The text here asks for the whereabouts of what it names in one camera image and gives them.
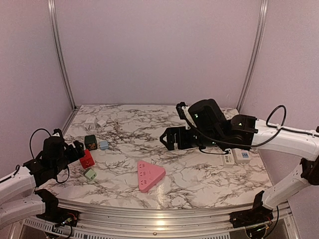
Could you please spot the red cube socket adapter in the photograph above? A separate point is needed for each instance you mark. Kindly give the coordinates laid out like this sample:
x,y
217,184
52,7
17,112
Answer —
x,y
87,160

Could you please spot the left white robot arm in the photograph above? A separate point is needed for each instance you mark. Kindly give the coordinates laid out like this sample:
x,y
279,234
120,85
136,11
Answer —
x,y
20,193

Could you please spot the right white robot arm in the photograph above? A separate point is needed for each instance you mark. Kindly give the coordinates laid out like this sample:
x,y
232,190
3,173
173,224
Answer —
x,y
207,126

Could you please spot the dark green cube adapter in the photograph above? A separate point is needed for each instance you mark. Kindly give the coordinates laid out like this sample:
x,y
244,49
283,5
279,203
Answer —
x,y
90,142

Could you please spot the left aluminium corner post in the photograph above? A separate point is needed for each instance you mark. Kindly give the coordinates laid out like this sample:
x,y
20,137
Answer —
x,y
59,52

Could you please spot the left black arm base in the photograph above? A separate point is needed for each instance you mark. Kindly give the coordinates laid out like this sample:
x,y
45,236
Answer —
x,y
62,216

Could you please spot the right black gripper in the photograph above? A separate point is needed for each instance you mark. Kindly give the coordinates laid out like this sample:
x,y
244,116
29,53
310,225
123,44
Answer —
x,y
170,131

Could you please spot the pink triangular power strip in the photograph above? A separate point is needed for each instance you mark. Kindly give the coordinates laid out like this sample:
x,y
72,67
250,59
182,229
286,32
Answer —
x,y
149,175

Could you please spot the aluminium corner post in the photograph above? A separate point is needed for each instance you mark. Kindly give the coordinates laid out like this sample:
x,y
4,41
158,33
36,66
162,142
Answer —
x,y
59,52
254,54

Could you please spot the white charger left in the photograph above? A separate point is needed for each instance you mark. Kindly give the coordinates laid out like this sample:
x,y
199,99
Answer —
x,y
90,123

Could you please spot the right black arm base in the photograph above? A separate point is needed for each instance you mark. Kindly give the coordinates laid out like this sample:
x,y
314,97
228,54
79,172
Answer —
x,y
257,214

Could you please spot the light blue cube charger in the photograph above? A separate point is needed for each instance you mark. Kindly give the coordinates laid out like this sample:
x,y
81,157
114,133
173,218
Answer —
x,y
104,145

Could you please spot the aluminium front table rail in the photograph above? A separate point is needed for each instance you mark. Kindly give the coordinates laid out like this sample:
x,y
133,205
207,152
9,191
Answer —
x,y
105,222

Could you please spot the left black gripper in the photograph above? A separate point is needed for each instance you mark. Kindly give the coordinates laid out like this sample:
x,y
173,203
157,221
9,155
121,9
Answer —
x,y
80,151

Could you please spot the light green cube charger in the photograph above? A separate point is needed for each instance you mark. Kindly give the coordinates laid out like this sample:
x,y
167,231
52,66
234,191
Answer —
x,y
90,174

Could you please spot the right aluminium corner post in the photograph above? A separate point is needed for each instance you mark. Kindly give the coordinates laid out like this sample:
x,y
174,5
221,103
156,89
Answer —
x,y
254,54

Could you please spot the white short power strip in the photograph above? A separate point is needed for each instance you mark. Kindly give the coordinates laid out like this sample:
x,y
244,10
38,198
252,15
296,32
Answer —
x,y
228,159

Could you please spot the white multicolour power strip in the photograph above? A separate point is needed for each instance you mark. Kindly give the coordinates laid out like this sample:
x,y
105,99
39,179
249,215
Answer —
x,y
241,156

